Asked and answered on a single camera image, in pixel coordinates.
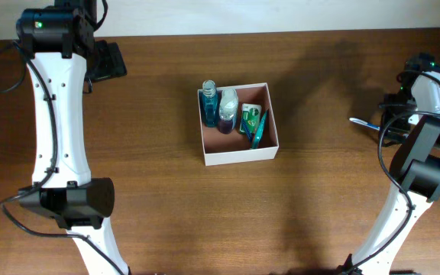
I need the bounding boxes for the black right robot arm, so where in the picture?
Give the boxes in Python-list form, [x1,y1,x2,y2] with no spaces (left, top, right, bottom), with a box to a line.
[338,53,440,274]

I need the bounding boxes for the green toothpaste tube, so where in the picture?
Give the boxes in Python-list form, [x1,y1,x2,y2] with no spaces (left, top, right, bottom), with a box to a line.
[251,110,269,149]

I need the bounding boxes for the clear purple soap bottle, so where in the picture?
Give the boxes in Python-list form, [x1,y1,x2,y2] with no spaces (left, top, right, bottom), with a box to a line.
[218,88,238,134]

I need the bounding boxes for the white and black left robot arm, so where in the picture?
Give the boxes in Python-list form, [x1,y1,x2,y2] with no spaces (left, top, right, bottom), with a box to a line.
[16,1,131,274]

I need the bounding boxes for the blue mouthwash bottle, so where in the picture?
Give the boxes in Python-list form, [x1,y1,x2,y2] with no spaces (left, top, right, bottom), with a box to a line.
[201,79,218,128]

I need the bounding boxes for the green soap bar box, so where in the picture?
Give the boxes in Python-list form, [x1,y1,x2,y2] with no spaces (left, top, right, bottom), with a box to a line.
[241,103,262,134]

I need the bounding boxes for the blue and white toothbrush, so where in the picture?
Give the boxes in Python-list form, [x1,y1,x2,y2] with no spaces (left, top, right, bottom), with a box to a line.
[348,117,410,139]

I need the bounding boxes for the blue disposable razor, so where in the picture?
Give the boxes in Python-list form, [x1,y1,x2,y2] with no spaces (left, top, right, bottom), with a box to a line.
[241,118,253,142]

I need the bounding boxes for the white cardboard box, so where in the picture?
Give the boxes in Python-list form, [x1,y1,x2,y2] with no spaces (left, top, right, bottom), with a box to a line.
[199,82,280,166]

